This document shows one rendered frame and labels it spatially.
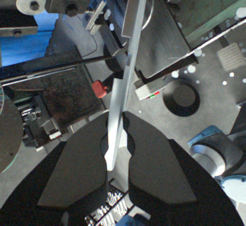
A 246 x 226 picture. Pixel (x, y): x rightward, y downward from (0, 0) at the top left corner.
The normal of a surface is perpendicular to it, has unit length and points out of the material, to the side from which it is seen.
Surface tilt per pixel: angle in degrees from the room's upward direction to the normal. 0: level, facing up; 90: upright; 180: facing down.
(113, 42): 0
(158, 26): 0
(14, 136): 90
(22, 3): 90
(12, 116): 90
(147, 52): 0
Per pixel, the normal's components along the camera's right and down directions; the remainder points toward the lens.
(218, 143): 0.07, -0.77
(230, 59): -0.68, 0.34
